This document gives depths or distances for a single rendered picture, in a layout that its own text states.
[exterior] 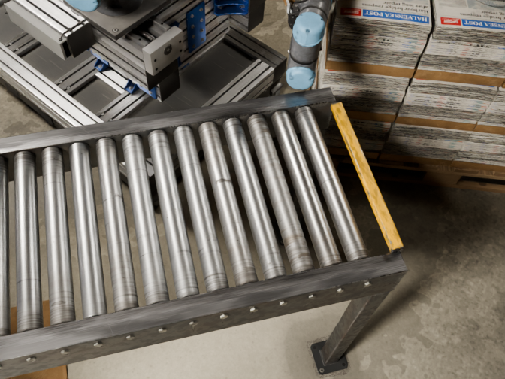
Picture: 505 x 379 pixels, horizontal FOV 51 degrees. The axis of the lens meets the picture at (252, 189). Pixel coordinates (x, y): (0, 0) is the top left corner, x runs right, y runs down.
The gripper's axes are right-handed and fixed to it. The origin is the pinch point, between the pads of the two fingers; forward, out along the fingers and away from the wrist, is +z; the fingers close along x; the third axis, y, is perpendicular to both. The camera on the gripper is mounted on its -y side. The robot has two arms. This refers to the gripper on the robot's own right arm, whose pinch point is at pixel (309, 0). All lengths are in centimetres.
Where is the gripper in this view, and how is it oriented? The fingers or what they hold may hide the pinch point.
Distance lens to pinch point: 169.9
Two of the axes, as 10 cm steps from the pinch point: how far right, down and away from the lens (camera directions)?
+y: -3.0, -5.3, -7.9
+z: 1.1, -8.4, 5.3
